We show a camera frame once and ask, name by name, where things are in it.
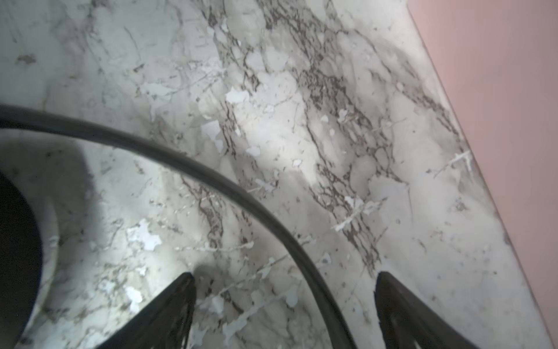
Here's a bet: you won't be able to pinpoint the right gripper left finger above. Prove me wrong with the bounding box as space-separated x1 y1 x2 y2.
99 273 196 349

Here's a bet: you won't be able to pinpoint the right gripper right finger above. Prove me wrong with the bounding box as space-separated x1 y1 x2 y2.
374 271 477 348

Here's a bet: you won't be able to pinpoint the pink compartment storage tray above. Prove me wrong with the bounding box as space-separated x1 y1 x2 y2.
408 1 557 340

